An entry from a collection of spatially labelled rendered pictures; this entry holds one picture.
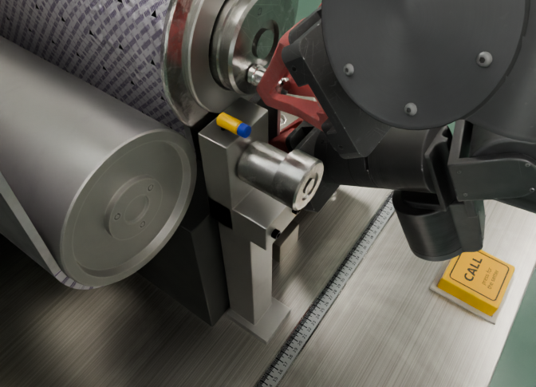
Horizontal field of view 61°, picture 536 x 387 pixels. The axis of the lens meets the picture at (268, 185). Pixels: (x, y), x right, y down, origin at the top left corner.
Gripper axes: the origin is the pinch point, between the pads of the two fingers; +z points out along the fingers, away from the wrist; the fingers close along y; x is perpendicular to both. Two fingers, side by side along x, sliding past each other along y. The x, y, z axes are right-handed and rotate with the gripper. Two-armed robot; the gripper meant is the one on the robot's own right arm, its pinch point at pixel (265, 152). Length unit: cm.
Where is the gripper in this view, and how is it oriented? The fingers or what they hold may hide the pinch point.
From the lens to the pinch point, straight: 50.0
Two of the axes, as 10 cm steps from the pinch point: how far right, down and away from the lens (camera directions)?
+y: 5.8, -6.2, 5.2
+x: -4.0, -7.8, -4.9
